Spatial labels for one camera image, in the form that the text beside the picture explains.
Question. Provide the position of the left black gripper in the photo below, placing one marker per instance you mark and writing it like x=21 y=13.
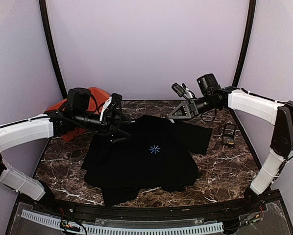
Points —
x=104 y=129

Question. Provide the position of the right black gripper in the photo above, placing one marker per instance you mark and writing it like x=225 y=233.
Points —
x=192 y=107

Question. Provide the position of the black t-shirt with blue logo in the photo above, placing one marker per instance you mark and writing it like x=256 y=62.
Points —
x=158 y=154

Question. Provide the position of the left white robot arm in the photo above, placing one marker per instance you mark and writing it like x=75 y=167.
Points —
x=42 y=126

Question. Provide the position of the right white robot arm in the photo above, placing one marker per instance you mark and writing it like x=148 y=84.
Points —
x=278 y=114

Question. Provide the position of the orange plastic tub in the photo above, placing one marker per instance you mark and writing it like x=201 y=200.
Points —
x=80 y=101

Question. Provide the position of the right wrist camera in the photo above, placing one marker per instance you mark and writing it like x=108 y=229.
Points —
x=182 y=91

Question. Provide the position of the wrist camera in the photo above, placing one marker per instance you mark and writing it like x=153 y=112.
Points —
x=182 y=91
x=110 y=104

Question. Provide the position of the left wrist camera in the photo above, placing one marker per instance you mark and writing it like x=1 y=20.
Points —
x=110 y=104

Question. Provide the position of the white slotted cable duct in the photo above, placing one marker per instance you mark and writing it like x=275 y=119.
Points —
x=123 y=227

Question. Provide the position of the right black frame post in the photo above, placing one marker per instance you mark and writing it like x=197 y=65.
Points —
x=245 y=42

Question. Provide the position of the black frame post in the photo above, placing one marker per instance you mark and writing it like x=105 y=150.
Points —
x=245 y=42
x=51 y=48

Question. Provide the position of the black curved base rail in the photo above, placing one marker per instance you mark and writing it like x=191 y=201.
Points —
x=270 y=218

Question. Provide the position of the left black frame post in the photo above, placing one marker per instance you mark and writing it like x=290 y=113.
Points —
x=51 y=48

